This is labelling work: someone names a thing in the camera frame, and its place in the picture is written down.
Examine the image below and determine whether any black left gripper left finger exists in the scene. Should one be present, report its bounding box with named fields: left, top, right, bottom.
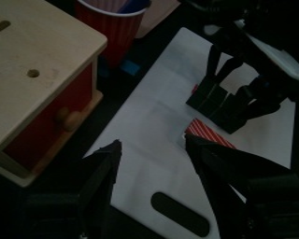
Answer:
left=74, top=139, right=124, bottom=239

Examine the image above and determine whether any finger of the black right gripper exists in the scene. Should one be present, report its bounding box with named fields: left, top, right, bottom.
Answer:
left=204, top=43, right=245, bottom=87
left=237, top=76, right=289, bottom=121

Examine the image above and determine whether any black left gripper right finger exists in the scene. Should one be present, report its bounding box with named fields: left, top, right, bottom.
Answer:
left=182, top=134, right=299, bottom=239

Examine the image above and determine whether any pink rectangular plate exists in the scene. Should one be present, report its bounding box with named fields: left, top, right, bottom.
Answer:
left=134, top=0, right=181, bottom=40

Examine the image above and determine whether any red white striped toy food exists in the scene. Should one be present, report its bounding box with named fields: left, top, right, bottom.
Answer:
left=184, top=118, right=236, bottom=149

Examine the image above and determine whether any small blue toy piece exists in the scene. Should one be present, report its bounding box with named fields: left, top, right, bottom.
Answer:
left=120, top=59, right=141, bottom=77

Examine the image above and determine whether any white plastic cutting board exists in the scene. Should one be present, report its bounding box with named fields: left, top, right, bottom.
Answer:
left=82, top=26, right=296, bottom=239

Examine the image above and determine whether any red ribbed plastic cup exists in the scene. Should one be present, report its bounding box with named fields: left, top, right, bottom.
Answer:
left=74, top=0, right=152, bottom=68

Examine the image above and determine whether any blue utensil in cup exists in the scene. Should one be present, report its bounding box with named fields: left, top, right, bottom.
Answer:
left=116, top=0, right=150, bottom=14

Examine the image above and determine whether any wooden box with red drawer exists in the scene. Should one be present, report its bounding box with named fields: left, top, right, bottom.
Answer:
left=0, top=0, right=108, bottom=189

